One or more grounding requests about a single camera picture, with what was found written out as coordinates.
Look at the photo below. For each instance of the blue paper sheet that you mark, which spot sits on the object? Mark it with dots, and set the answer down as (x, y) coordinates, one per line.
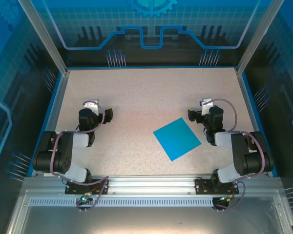
(177, 139)

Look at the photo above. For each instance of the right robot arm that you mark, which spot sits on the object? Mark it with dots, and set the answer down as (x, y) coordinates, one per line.
(239, 151)

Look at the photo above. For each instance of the metal sheet tray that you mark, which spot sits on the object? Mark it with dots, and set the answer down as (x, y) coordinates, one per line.
(149, 219)

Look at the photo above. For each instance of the blue table edge strip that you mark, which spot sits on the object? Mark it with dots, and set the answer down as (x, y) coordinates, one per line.
(46, 122)
(257, 122)

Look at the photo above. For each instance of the connector with green light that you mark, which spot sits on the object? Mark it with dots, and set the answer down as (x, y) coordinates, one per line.
(225, 198)
(84, 199)

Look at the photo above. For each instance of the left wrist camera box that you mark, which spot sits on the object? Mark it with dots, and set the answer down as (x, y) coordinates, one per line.
(92, 105)

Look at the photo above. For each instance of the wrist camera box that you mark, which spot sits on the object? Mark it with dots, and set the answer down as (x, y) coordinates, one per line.
(92, 105)
(206, 106)

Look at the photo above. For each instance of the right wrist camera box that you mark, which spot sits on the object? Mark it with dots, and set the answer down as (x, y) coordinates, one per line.
(206, 106)

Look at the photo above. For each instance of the aluminium table side rail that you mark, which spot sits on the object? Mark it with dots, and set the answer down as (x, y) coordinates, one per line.
(52, 122)
(252, 122)

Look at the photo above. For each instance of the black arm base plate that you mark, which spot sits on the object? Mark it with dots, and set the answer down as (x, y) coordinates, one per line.
(202, 186)
(73, 189)

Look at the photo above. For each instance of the wide aluminium base rail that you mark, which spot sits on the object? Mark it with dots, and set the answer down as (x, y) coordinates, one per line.
(149, 185)

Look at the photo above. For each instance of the aluminium frame post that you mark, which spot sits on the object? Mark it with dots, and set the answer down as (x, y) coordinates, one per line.
(258, 36)
(45, 36)

